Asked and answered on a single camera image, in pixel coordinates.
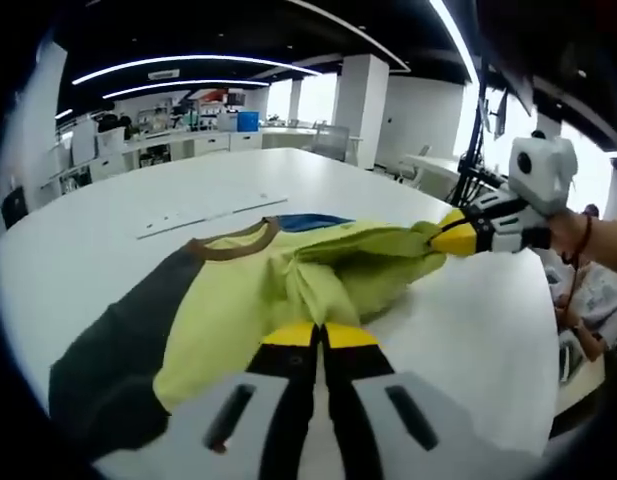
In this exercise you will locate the black tripod stand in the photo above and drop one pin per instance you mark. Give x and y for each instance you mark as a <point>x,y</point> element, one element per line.
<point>472,165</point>

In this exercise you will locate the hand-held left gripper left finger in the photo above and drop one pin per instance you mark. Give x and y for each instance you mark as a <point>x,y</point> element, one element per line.
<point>268,415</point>

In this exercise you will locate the white template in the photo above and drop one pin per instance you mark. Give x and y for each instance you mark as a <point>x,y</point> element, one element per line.
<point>213,216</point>

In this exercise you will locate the narrow white square pillar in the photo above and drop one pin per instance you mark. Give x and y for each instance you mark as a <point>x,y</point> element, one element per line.
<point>360,110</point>

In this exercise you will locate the person's right hand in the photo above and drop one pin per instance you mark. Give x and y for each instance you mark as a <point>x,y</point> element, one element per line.
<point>568,235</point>

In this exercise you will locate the white mesh office chair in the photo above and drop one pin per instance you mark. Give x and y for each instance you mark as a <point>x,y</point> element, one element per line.
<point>333,140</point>

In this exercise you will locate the white cabinet counter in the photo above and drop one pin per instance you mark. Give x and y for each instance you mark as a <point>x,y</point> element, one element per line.
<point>203,145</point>

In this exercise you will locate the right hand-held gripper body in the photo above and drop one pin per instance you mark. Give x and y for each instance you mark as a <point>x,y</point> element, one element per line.
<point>543,175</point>

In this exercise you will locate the long curved ceiling light strip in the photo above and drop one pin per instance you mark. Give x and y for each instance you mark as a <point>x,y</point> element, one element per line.
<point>188,57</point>

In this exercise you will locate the straight ceiling light strip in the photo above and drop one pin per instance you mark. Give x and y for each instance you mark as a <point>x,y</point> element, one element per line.
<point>63,114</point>
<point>453,27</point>

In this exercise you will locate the black monitor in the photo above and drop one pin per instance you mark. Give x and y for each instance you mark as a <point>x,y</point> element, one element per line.
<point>15,207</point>

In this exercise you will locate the yellow-green garment with dark sleeves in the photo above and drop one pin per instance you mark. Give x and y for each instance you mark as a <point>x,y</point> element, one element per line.
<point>228,300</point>

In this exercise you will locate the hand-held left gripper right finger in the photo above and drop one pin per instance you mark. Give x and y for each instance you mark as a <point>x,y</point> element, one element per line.
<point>378,415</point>

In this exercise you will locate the blue storage bin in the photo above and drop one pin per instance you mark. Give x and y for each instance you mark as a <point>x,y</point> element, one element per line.
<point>248,121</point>

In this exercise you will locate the short curved ceiling light strip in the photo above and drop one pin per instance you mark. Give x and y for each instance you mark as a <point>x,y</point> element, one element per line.
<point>188,82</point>

